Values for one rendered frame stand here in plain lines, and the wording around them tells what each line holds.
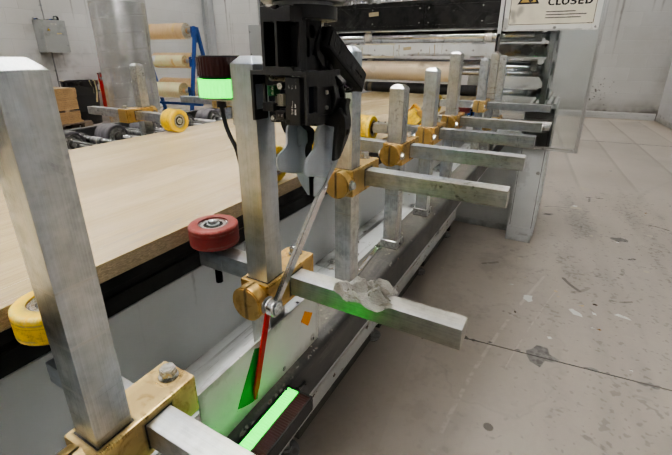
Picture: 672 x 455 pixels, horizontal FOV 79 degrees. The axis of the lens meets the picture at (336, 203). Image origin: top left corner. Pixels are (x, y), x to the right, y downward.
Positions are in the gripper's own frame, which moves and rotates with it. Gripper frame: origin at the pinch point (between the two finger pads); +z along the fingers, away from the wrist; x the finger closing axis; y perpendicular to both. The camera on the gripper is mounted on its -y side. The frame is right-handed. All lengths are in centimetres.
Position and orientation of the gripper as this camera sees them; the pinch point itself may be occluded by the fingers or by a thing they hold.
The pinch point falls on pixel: (315, 183)
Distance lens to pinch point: 51.4
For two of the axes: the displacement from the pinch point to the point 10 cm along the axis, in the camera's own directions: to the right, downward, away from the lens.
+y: -4.8, 3.0, -8.2
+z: -0.1, 9.4, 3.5
